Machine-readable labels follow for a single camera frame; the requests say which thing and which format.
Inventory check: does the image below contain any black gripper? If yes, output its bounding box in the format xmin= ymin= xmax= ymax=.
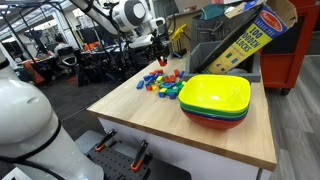
xmin=146 ymin=39 xmax=170 ymax=62

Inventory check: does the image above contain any red wooden block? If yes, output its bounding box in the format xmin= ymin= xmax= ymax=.
xmin=158 ymin=60 xmax=167 ymax=66

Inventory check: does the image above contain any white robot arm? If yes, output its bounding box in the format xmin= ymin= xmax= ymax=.
xmin=0 ymin=0 xmax=166 ymax=180

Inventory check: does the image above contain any red block at pile edge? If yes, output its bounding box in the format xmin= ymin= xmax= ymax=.
xmin=174 ymin=69 xmax=180 ymax=77

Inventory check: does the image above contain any long blue wooden block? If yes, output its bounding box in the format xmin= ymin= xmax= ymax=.
xmin=136 ymin=80 xmax=144 ymax=89

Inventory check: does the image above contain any blue block at front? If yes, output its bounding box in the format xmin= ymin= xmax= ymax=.
xmin=158 ymin=91 xmax=166 ymax=98

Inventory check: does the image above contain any grey plastic tub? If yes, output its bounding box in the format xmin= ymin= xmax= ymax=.
xmin=183 ymin=41 xmax=261 ymax=83

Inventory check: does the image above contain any brown cardboard box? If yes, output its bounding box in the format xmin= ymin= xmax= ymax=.
xmin=166 ymin=11 xmax=200 ymax=51

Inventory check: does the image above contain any green plastic bowl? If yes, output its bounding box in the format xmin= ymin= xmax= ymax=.
xmin=180 ymin=102 xmax=249 ymax=117

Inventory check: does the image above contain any yellow plastic bowl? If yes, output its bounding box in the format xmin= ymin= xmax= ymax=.
xmin=178 ymin=74 xmax=251 ymax=112

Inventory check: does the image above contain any red plastic bowl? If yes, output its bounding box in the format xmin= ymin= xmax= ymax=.
xmin=184 ymin=111 xmax=245 ymax=130

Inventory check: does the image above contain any black office chair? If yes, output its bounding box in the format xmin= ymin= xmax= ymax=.
xmin=57 ymin=46 xmax=77 ymax=66

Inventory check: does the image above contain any blue plastic bowl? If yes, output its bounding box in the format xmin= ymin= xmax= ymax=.
xmin=180 ymin=107 xmax=248 ymax=121

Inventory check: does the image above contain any right orange black clamp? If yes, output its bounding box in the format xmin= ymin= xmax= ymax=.
xmin=130 ymin=140 xmax=149 ymax=172

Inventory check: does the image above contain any orange black clamp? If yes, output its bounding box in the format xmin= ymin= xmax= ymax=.
xmin=130 ymin=140 xmax=149 ymax=172
xmin=95 ymin=129 xmax=117 ymax=152

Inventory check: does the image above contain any left orange black clamp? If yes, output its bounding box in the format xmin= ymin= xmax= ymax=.
xmin=95 ymin=129 xmax=117 ymax=152

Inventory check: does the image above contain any wooden blocks cardboard box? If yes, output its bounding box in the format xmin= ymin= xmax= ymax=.
xmin=195 ymin=0 xmax=298 ymax=74

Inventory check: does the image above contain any white drawer cabinet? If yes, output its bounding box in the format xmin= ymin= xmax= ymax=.
xmin=99 ymin=118 xmax=272 ymax=180

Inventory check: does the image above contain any red tool cart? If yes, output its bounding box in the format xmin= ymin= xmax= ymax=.
xmin=260 ymin=0 xmax=319 ymax=96

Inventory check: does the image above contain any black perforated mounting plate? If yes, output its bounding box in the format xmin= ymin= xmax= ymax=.
xmin=87 ymin=142 xmax=150 ymax=180

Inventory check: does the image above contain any black metal rack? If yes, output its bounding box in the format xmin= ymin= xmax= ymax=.
xmin=0 ymin=0 xmax=84 ymax=68

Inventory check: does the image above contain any yellow handled tool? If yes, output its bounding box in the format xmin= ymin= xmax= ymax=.
xmin=170 ymin=24 xmax=187 ymax=59

